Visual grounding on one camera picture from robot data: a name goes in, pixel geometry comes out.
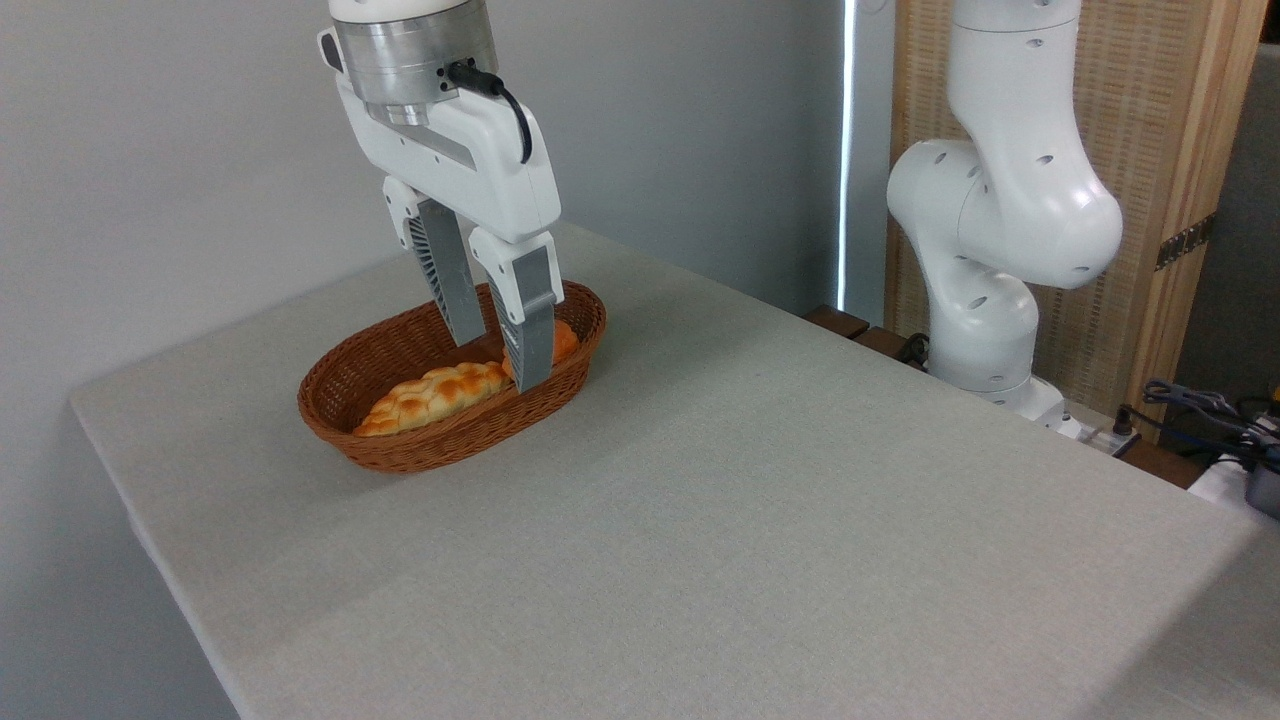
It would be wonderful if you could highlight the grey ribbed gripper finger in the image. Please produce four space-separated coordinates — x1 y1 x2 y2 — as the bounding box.
468 228 565 394
383 177 489 349

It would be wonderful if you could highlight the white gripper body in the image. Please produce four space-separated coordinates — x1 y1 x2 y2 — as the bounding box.
318 28 564 245

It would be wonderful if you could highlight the round orange bread bun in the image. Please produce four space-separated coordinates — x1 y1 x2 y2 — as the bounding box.
500 318 581 386

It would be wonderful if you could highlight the long braided bread loaf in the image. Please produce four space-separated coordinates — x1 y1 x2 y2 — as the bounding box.
352 361 512 438

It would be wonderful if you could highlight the brown oval wicker basket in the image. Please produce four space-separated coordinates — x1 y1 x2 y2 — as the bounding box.
297 279 608 475

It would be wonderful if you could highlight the grey tablecloth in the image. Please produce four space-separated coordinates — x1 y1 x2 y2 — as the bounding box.
68 212 1280 720

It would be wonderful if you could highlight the white power strip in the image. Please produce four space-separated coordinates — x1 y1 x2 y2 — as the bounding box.
1058 414 1142 459

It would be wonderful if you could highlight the metal screen hinge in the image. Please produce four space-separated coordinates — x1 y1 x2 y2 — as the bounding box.
1155 213 1218 272

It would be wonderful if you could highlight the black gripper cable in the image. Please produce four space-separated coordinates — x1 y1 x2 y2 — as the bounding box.
446 61 534 165

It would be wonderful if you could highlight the bundle of dark cables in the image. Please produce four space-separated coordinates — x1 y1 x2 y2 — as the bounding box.
1142 378 1280 471

